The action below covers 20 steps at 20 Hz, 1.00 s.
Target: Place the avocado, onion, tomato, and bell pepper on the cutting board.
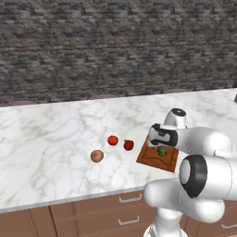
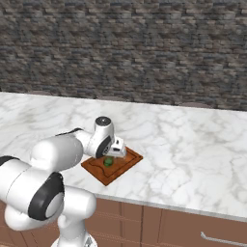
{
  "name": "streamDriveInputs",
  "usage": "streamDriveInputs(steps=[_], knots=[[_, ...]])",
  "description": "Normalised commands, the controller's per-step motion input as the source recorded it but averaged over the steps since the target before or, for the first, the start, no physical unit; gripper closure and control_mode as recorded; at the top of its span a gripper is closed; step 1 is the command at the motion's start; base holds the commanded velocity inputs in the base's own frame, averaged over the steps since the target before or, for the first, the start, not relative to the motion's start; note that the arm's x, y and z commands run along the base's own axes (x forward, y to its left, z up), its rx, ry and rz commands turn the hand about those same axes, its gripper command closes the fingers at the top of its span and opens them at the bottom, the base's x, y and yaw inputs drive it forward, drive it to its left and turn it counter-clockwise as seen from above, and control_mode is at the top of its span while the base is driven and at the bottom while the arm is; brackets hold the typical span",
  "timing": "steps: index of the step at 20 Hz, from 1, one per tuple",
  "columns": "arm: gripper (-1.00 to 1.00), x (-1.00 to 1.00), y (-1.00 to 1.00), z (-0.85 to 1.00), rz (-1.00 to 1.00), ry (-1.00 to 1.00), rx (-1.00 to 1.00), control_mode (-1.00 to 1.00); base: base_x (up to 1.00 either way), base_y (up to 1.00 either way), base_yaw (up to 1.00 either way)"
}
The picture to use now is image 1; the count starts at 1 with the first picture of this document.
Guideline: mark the brown stool seat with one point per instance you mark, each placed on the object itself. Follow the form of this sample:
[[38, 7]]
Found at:
[[103, 96], [20, 102], [177, 90]]

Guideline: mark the brown cupboard door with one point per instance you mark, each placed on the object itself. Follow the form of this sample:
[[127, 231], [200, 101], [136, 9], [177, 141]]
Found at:
[[15, 225]]

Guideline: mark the red bell pepper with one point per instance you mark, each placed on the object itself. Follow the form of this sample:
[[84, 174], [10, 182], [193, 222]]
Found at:
[[128, 145]]

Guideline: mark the brown drawer front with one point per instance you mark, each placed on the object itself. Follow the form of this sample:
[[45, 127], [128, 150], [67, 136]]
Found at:
[[98, 223], [98, 203], [213, 230]]

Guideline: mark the brown wooden cutting board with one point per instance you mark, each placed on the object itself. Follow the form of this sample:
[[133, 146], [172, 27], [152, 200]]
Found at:
[[148, 158]]

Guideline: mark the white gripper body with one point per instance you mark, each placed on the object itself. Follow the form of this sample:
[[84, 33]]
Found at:
[[155, 135]]

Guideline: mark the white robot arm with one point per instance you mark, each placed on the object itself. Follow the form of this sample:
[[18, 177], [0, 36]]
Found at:
[[203, 172]]

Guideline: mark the brown onion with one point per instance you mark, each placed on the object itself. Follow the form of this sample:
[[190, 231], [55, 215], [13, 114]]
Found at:
[[97, 156]]

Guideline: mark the brown cupboard panel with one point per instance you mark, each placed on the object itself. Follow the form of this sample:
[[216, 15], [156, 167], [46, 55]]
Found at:
[[63, 219], [43, 222]]

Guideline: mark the red tomato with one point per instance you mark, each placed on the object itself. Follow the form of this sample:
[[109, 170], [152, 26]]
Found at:
[[113, 140]]

